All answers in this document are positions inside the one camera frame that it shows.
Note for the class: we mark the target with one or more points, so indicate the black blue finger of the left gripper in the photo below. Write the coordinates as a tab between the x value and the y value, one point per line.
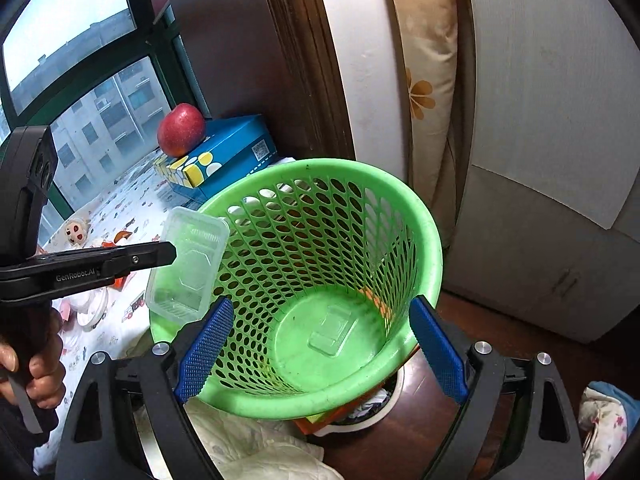
136	257

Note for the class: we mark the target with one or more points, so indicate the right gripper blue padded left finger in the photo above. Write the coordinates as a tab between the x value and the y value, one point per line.
198	345

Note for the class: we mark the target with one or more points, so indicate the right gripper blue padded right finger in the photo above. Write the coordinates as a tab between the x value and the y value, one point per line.
443	348

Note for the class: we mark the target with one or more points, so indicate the clear rectangular plastic container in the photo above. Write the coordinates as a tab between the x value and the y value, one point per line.
181	291

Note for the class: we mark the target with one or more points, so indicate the red orange snack wrapper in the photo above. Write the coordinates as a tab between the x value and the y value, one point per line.
117	259

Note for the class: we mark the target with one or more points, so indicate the white plastic cup lid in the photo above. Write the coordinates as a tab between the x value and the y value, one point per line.
89	307

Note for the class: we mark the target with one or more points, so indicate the person's left hand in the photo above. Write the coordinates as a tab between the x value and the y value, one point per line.
46	387

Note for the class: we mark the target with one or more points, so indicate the small plush doll toy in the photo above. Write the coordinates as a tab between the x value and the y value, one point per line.
75	231

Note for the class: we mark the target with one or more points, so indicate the cartoon printed white bed sheet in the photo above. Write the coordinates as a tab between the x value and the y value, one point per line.
133	210

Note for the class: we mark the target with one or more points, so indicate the small clear container in basket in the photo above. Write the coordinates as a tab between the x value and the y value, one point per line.
330	335

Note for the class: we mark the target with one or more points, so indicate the cream quilted blanket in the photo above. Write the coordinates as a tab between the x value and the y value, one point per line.
245	448

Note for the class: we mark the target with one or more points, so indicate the orange box under basket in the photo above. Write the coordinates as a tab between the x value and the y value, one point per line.
352	417

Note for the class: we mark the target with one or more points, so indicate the red apple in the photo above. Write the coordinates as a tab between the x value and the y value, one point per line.
181	130

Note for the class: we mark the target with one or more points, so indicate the blue yellow tissue box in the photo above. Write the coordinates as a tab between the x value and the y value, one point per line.
232	149

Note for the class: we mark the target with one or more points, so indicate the floral cloth at corner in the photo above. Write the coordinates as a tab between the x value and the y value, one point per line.
608	416

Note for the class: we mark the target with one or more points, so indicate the floral beige curtain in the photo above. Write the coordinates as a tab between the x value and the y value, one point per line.
429	42

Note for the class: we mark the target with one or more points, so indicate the green window frame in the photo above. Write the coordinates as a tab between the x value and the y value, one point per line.
102	74

